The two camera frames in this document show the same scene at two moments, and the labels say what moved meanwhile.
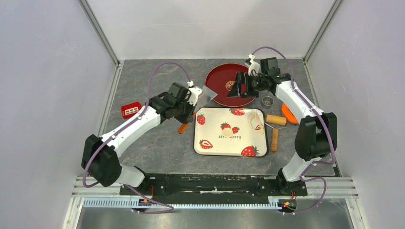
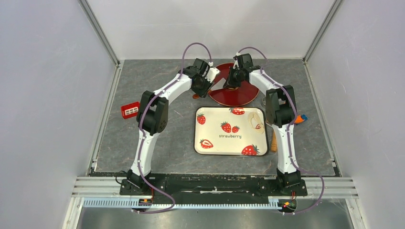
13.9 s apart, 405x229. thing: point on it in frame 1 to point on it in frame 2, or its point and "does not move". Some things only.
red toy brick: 129,110 does not move
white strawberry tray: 230,132 does not move
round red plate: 216,81 does not move
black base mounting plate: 211,187 does not move
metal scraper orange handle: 207,96 to 218,84
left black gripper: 188,118 to 203,93
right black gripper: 236,90 to 230,83
